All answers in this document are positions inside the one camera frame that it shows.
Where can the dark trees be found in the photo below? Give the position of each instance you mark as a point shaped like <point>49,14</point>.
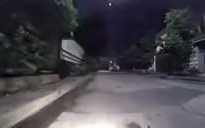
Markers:
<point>136,53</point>

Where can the grey asphalt road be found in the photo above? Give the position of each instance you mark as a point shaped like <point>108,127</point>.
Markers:
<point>130,96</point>

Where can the pale concrete kerb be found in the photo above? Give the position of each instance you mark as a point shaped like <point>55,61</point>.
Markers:
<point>40,101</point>

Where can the green tree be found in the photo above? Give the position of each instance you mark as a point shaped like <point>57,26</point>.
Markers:
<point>177,33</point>

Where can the dark green bushes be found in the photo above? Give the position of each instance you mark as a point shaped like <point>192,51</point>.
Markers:
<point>20,50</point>

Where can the grey pavement strip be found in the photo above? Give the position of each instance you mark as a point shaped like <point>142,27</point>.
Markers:
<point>13,91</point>

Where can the building with porch roof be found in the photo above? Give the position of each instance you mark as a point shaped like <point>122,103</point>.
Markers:
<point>201,50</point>

